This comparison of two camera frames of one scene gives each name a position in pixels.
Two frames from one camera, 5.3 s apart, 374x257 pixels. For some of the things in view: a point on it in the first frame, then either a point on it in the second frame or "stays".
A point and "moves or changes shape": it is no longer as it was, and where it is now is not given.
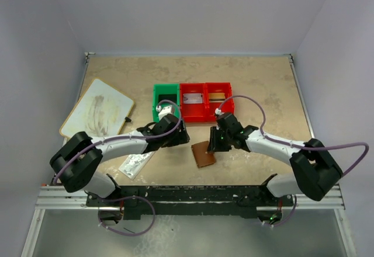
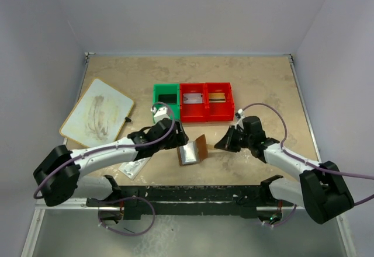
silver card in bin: (192, 98) stays
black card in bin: (169, 97) stays
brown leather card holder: (203, 159) moves or changes shape
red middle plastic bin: (193, 101) stays
